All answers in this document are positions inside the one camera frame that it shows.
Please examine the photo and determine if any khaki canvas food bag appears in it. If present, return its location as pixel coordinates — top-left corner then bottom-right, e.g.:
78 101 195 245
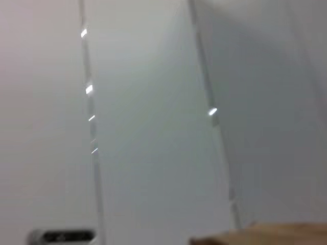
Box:
189 221 327 245

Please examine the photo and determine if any silver black wall fixture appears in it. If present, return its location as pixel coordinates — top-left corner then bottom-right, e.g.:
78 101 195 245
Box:
27 228 97 245

